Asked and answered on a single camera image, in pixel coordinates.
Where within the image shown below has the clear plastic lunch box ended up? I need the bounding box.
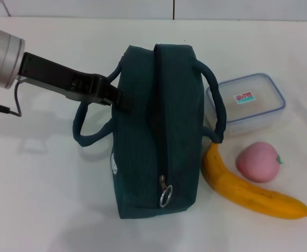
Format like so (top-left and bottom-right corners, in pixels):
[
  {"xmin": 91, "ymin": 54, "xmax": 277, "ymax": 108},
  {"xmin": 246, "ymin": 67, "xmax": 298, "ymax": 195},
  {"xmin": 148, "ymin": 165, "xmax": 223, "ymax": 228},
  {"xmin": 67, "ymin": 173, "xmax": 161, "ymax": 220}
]
[{"xmin": 205, "ymin": 72, "xmax": 287, "ymax": 137}]

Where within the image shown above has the metal zipper pull ring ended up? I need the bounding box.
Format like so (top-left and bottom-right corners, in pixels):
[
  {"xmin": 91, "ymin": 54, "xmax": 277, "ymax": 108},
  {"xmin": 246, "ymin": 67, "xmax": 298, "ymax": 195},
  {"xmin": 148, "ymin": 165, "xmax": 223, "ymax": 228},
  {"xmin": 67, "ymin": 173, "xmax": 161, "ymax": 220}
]
[{"xmin": 158, "ymin": 175, "xmax": 174, "ymax": 208}]

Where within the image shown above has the dark teal insulated bag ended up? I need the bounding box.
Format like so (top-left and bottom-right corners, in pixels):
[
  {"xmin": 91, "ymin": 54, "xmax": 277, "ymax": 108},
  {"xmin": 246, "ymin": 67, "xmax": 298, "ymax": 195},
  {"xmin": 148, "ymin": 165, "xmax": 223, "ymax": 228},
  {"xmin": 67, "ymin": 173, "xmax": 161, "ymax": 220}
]
[{"xmin": 73, "ymin": 44, "xmax": 227, "ymax": 220}]

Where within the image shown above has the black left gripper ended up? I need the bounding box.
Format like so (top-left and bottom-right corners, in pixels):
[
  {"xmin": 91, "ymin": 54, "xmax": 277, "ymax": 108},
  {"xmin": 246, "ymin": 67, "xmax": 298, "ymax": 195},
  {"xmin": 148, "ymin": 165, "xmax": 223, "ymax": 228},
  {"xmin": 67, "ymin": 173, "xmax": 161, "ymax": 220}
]
[{"xmin": 16, "ymin": 51, "xmax": 135, "ymax": 111}]

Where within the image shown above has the pink peach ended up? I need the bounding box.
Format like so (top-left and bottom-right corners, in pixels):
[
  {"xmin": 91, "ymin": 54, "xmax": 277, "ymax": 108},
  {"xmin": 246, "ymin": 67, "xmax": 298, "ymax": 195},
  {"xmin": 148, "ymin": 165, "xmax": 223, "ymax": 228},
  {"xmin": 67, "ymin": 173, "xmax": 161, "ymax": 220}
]
[{"xmin": 236, "ymin": 141, "xmax": 284, "ymax": 183}]

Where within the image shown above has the yellow banana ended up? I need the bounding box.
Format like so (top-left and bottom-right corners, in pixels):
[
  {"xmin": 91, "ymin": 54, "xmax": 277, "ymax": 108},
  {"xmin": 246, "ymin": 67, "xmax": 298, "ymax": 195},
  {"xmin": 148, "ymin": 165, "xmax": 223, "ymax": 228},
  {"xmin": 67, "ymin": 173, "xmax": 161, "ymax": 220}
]
[{"xmin": 202, "ymin": 143, "xmax": 307, "ymax": 219}]

